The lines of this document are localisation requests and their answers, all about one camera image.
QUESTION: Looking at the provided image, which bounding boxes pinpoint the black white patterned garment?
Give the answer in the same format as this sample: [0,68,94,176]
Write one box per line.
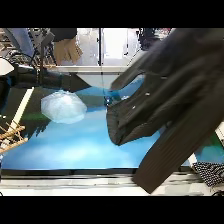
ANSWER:
[192,161,224,188]

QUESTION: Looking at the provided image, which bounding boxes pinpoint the person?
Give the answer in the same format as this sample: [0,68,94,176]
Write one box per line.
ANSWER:
[49,27,84,66]

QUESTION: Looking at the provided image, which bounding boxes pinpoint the silver frame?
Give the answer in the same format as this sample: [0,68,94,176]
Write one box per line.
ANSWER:
[0,172,224,197]

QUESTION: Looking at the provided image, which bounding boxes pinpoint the dark grey long-sleeved shirt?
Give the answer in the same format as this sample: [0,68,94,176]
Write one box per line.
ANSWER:
[105,27,224,195]

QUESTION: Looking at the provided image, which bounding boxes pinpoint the pale blue garment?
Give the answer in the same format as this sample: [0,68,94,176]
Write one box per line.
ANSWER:
[40,90,88,125]

